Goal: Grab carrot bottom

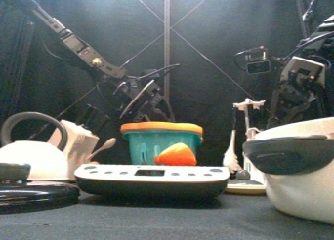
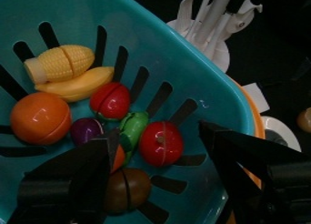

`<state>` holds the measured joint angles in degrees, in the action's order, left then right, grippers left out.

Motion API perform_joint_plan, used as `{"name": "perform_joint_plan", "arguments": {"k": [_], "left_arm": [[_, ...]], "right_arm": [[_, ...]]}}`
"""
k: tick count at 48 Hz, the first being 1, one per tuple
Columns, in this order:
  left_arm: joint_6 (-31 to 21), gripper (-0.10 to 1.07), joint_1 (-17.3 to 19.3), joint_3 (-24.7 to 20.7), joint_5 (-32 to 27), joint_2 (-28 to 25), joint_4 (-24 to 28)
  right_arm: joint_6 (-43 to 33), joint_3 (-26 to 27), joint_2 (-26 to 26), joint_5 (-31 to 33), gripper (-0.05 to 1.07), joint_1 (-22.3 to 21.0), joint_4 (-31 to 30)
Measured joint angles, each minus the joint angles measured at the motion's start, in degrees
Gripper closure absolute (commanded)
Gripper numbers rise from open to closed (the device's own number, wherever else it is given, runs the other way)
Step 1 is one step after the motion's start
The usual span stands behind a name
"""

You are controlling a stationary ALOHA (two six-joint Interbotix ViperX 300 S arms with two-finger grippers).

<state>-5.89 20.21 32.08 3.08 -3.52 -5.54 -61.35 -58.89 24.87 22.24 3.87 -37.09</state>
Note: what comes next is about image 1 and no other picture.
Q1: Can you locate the orange toy carrot piece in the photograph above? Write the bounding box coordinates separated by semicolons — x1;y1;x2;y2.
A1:
153;142;198;167

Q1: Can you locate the white utensil stand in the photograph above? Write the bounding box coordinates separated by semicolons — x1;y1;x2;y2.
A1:
225;98;268;196

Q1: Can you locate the white toy ladle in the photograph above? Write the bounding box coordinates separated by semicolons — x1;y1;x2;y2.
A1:
245;108;262;141

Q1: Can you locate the teal basket with orange rim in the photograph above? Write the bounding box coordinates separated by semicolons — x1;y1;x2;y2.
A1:
120;121;205;166

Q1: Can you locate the white toy spatula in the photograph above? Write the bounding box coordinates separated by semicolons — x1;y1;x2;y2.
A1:
222;106;244;174

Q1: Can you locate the beige toy spoon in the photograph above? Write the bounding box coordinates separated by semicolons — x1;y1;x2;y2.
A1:
85;137;118;162

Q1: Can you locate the white toy knife block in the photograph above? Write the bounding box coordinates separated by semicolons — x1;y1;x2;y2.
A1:
46;119;102;181

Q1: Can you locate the white black kitchen scale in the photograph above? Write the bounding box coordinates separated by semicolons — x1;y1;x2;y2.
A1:
74;163;232;199

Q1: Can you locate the black pot lid with knob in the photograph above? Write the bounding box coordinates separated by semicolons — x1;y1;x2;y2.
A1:
0;162;83;215

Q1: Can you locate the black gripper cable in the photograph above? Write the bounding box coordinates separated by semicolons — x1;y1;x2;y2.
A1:
138;63;182;81

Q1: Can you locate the black toy knife handle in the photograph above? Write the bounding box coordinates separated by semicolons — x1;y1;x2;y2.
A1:
75;103;99;128
90;110;113;136

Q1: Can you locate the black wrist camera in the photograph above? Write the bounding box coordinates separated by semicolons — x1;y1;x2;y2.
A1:
234;46;274;76

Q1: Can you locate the thin diagonal brace wire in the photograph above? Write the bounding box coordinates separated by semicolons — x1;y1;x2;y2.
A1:
128;0;258;93
26;0;220;141

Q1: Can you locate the grey vertical frame pole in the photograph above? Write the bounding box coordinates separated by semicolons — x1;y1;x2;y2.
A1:
162;0;173;123

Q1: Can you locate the white pot with grey handle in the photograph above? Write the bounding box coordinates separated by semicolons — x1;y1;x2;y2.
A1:
242;116;334;226

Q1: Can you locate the white kettle with grey handle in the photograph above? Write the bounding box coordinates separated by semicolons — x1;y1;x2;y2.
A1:
0;111;71;182

